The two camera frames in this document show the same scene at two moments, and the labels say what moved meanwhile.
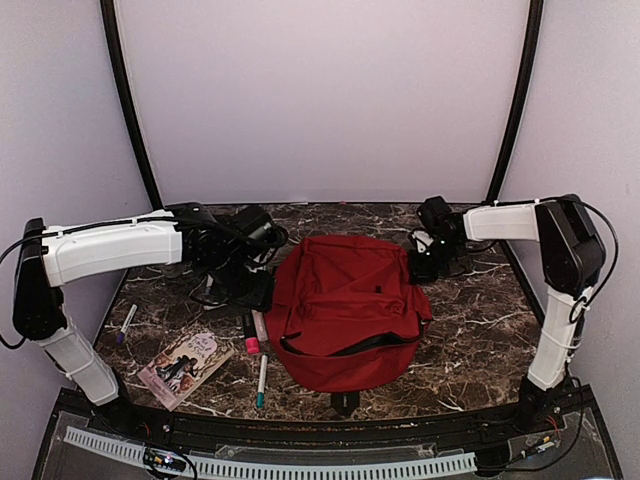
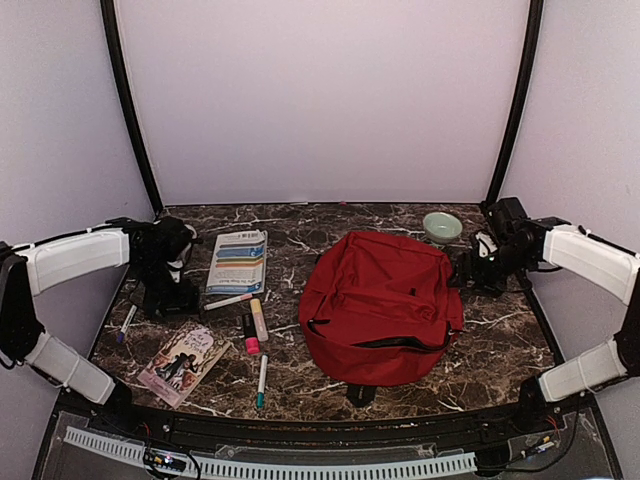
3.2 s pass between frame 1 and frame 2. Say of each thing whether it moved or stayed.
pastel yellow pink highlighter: stayed
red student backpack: moved
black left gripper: moved
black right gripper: moved
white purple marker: stayed
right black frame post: stayed
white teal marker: stayed
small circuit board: stayed
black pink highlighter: stayed
